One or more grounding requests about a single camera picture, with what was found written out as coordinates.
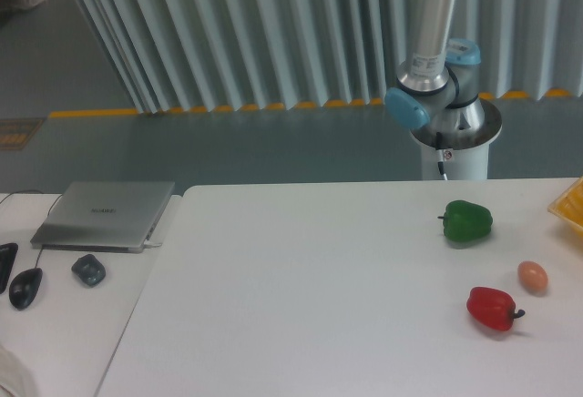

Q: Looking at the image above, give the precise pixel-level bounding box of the red bell pepper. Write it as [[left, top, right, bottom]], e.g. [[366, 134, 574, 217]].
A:
[[466, 287, 526, 331]]

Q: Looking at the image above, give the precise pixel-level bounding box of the black computer mouse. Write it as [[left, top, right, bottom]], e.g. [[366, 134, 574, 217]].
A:
[[8, 267, 43, 310]]

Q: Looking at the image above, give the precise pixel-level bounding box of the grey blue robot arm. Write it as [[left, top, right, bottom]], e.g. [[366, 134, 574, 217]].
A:
[[384, 0, 477, 130]]

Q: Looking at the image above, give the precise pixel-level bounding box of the white sleeved forearm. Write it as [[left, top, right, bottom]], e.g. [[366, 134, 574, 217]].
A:
[[1, 348, 37, 397]]

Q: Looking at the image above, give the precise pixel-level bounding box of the green bell pepper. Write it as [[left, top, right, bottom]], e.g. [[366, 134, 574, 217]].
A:
[[439, 200, 493, 243]]

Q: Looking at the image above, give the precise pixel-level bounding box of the grey folding partition screen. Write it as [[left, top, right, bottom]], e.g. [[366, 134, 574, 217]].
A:
[[77, 0, 582, 113]]

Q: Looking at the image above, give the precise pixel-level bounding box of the silver closed laptop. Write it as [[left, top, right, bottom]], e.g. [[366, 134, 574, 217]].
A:
[[31, 181, 175, 252]]

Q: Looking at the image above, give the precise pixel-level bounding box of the dark grey earbuds case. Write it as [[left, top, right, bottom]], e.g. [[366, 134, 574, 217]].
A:
[[71, 254, 107, 288]]

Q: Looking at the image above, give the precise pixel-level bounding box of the brown egg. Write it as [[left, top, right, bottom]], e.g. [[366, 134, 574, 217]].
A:
[[517, 260, 548, 295]]

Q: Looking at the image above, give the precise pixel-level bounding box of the yellow plastic basket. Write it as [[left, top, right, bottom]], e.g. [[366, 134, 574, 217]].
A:
[[547, 178, 583, 236]]

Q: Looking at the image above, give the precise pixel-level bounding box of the black keyboard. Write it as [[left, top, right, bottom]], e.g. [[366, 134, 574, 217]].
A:
[[0, 242, 19, 294]]

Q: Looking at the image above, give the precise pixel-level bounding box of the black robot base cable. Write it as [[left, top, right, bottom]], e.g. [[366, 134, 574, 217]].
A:
[[435, 131, 452, 182]]

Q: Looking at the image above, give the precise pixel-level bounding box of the black mouse cable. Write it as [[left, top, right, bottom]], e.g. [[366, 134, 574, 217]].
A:
[[0, 189, 65, 270]]

